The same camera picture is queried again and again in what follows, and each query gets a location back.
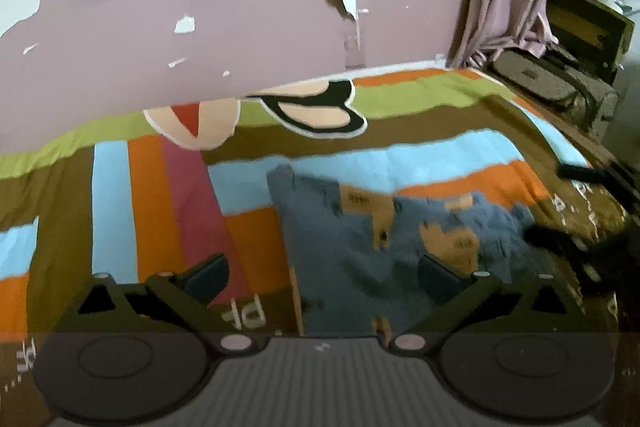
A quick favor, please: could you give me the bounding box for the blue patterned pant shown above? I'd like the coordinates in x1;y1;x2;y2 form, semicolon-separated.
267;166;554;337

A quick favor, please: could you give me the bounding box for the colourful striped bedsheet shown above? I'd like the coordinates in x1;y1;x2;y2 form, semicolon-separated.
1;63;626;426

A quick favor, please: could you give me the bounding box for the grey quilted suitcase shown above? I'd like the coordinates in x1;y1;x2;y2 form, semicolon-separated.
489;42;620;142

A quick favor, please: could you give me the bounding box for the dark wooden shelf unit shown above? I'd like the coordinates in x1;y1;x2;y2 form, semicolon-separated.
547;0;634;84

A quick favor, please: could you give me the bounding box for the brown wooden bed frame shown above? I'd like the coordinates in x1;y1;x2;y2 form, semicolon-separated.
485;75;617;173

